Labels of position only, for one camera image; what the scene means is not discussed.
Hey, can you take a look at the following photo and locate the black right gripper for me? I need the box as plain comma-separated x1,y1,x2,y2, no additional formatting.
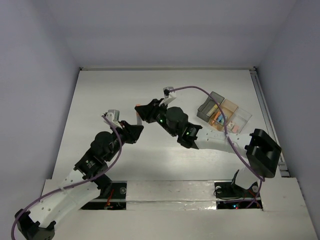
134,98,178,138

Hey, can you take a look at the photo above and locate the clear orange-tipped highlighter pen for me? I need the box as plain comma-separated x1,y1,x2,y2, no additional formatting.
136,111,143,126

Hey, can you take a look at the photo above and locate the orange highlighter pen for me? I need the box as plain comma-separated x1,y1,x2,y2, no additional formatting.
212,111,221,124

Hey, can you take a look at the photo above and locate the pink mini stapler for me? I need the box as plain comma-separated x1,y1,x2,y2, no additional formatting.
232,125,239,133

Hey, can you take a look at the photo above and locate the yellow highlighter pen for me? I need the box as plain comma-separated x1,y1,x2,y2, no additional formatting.
206,104,219,117

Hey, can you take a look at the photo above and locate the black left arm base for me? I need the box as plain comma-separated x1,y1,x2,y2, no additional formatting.
80,181,128,211

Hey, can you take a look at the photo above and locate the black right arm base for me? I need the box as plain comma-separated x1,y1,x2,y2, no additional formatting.
213,170,263,210

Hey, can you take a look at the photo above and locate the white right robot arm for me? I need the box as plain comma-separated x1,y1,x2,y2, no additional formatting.
134,99,282,196

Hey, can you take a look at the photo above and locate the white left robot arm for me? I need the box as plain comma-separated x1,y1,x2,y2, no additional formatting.
11,120,144,240

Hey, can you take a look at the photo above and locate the smoky grey plastic container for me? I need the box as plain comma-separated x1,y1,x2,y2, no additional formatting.
196,91,225,123

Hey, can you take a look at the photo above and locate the clear plastic container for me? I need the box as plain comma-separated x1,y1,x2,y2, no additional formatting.
227,107,252,134

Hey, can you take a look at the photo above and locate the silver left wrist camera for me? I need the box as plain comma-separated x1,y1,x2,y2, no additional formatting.
101,109,122,128

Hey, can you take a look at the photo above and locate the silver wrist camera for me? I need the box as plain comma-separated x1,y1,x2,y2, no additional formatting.
101,109,122,128
161,86,177,106

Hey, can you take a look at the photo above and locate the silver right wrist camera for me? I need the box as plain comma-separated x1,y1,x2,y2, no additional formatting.
161,86,177,106

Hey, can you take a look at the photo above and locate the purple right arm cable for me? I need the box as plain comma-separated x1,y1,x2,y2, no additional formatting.
168,85,266,209

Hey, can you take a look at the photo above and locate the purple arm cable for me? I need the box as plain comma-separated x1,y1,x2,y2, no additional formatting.
168,85,266,209
10,116,123,240

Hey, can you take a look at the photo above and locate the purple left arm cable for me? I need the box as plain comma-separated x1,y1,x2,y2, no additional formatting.
10,116,123,240

